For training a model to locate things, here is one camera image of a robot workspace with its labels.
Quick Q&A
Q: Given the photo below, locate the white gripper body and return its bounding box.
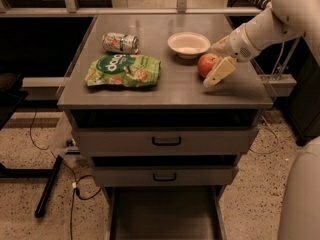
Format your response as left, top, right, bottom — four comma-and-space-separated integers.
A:
225, 24, 261, 62

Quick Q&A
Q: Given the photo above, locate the grey drawer cabinet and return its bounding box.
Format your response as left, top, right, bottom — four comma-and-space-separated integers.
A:
57, 14, 275, 240

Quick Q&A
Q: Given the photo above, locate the top grey drawer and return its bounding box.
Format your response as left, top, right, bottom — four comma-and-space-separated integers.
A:
72, 127, 258, 157

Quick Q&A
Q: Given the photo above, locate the white bowl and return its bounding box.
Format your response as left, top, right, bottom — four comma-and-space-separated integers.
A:
167, 32, 210, 59

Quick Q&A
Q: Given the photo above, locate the black table leg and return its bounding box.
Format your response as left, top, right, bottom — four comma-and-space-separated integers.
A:
34, 155, 63, 218

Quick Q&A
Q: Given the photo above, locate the grey drawer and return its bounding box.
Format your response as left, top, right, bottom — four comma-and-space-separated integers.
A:
72, 127, 258, 157
92, 166, 238, 187

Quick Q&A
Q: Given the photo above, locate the crushed soda can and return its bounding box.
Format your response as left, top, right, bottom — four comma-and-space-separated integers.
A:
102, 32, 139, 54

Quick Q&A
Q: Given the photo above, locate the dark side table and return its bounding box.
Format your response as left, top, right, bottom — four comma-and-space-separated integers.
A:
0, 73, 28, 129

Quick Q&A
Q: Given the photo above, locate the metal rail frame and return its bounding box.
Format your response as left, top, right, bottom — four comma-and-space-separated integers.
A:
0, 0, 278, 18

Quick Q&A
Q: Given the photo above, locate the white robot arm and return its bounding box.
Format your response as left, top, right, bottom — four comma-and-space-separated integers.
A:
204, 0, 320, 240

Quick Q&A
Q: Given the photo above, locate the green chip bag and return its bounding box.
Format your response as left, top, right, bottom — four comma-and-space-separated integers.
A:
85, 54, 161, 88

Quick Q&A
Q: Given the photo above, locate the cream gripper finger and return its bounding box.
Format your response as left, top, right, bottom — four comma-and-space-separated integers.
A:
210, 36, 230, 57
203, 56, 237, 88

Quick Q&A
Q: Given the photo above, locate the bottom open drawer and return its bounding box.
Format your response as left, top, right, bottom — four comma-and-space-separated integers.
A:
105, 186, 227, 240

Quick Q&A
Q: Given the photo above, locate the red apple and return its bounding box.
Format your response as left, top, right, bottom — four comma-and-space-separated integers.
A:
197, 53, 219, 78

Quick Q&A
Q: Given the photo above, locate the black floor cable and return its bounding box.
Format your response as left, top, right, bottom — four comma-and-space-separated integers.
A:
29, 107, 102, 240

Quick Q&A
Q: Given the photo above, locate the middle grey drawer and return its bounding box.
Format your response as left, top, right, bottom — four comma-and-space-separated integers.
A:
92, 166, 238, 187

